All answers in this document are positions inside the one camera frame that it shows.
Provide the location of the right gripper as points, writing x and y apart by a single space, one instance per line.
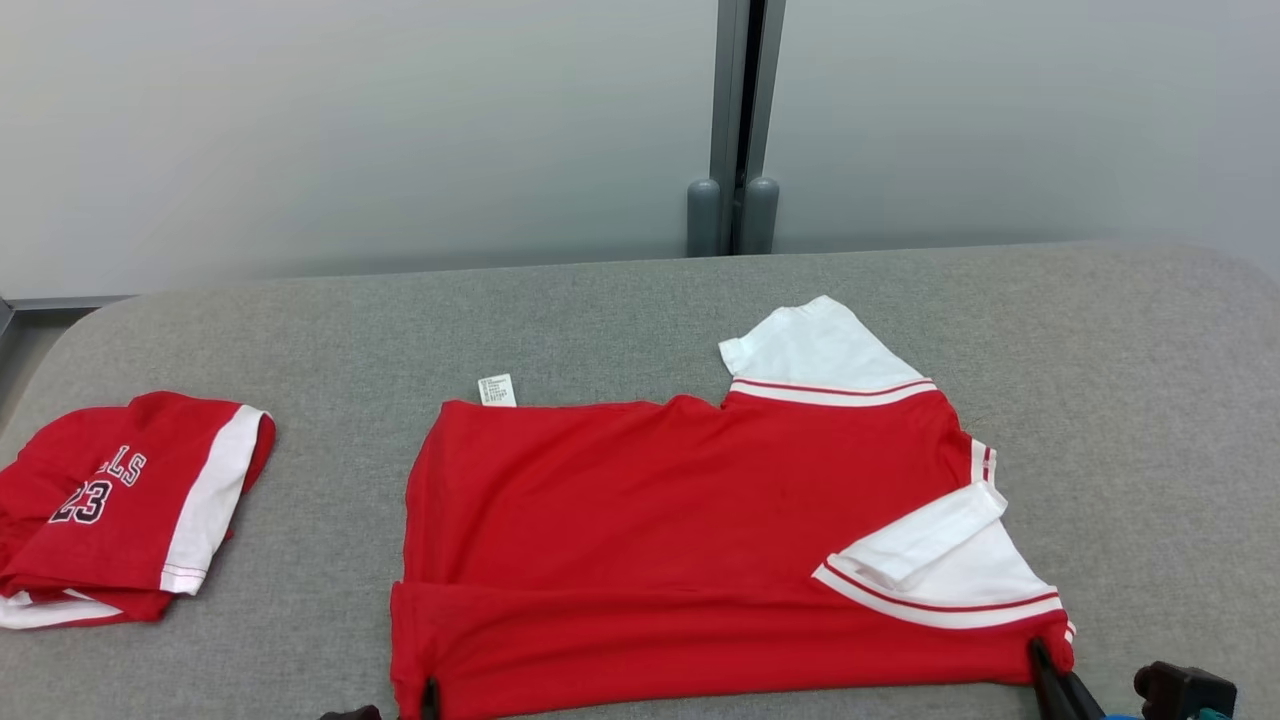
1180 695

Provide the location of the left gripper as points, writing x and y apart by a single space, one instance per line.
352 714

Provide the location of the red and white t-shirt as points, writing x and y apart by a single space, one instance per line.
650 520

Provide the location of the red shorts with number 23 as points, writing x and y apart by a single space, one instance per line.
100 540

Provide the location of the grey fabric sofa cushion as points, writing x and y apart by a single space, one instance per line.
600 320

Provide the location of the grey cylinder bumper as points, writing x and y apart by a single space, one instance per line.
760 215
703 215

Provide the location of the grey metal baseboard rail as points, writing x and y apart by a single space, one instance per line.
60 301

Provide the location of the grey metal wall post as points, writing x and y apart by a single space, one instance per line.
728 100

